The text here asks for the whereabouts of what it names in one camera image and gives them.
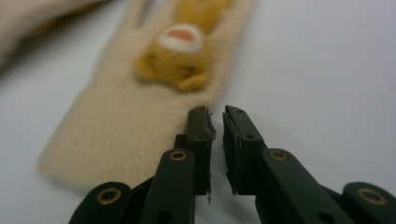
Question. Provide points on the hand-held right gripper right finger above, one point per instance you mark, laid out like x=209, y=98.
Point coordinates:
x=258, y=168

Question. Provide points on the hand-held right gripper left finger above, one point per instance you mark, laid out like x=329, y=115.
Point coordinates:
x=186, y=161

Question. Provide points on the white foam mat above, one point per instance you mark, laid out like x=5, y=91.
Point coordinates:
x=311, y=77

